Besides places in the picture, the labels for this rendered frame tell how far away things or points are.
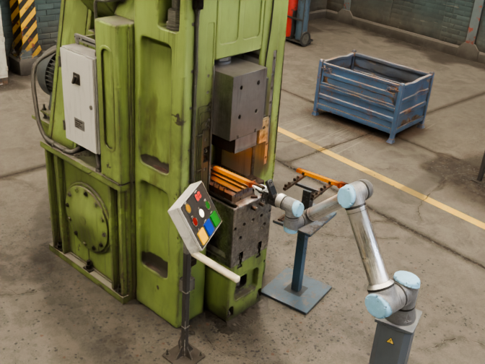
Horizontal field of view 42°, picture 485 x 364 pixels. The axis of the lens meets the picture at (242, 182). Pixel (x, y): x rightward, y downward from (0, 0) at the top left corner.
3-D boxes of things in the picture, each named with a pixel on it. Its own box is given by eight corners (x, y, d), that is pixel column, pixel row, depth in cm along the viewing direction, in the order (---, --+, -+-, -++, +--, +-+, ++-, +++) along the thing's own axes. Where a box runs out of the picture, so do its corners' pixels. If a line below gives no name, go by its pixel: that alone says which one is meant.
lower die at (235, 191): (252, 194, 413) (252, 183, 409) (231, 204, 399) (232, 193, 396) (206, 172, 437) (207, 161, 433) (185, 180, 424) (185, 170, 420)
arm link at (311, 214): (377, 171, 349) (304, 208, 402) (362, 177, 341) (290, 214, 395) (386, 191, 348) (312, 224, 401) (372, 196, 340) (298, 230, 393)
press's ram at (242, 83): (271, 126, 401) (276, 64, 383) (229, 141, 375) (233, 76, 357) (223, 107, 425) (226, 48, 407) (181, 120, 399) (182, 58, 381)
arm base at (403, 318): (419, 311, 366) (422, 297, 361) (411, 330, 351) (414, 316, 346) (387, 300, 373) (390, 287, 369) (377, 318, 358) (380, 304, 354)
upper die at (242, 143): (256, 144, 397) (257, 131, 392) (234, 154, 383) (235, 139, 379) (208, 125, 421) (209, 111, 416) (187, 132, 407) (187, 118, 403)
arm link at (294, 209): (294, 220, 377) (296, 206, 372) (278, 212, 384) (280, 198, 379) (304, 215, 383) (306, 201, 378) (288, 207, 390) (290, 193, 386)
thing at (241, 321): (286, 310, 454) (286, 308, 453) (230, 349, 415) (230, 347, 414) (245, 285, 477) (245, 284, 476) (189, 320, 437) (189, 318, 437)
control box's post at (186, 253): (188, 355, 407) (193, 211, 357) (184, 358, 404) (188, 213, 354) (184, 352, 409) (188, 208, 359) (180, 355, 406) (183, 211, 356)
